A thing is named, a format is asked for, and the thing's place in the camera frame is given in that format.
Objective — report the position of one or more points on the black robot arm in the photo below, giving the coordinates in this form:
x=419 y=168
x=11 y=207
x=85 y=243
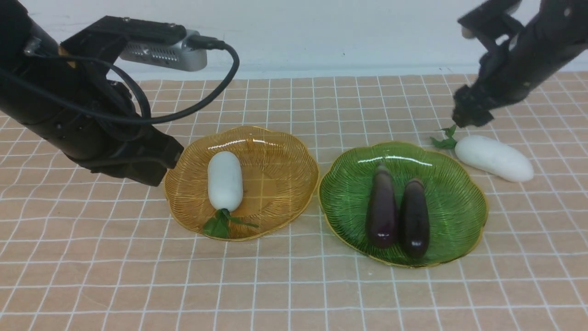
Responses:
x=518 y=57
x=60 y=92

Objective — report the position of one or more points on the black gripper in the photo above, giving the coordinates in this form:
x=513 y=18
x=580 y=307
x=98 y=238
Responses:
x=145 y=161
x=472 y=107

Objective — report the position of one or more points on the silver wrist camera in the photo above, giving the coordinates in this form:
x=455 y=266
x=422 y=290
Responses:
x=177 y=56

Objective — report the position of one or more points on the green ribbed plastic plate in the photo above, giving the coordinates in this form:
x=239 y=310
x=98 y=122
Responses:
x=458 y=208

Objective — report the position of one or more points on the dark purple eggplant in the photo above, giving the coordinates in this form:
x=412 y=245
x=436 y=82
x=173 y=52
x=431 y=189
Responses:
x=414 y=225
x=381 y=215

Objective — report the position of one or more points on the white radish with leaves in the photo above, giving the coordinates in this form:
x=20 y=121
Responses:
x=225 y=193
x=487 y=154

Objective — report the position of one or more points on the amber ribbed plastic plate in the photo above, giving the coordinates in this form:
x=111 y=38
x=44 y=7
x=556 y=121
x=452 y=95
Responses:
x=279 y=179

